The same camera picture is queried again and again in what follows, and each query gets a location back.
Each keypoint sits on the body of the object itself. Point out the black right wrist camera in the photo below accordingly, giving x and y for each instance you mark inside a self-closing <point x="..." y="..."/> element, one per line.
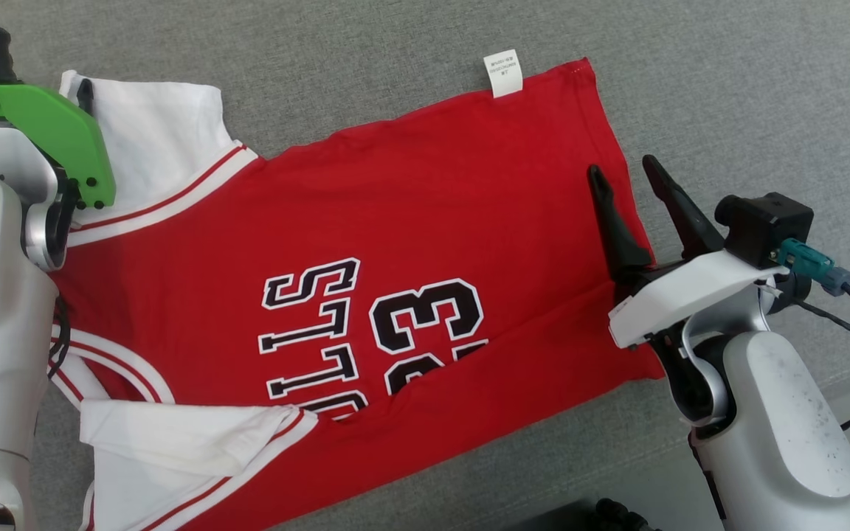
<point x="764" y="221"/>

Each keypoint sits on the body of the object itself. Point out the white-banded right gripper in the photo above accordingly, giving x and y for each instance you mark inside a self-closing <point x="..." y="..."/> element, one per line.
<point x="690" y="287"/>

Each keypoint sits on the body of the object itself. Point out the teal right camera connector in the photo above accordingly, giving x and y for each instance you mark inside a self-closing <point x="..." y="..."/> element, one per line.
<point x="809" y="259"/>

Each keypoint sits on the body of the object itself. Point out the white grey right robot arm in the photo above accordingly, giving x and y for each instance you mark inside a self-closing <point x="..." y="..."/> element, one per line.
<point x="786" y="428"/>

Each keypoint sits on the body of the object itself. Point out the red basketball jersey white sleeves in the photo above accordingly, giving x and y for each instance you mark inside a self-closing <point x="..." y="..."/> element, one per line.
<point x="432" y="206"/>

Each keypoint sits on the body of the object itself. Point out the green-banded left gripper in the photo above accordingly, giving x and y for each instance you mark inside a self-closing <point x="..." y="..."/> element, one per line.
<point x="63" y="133"/>

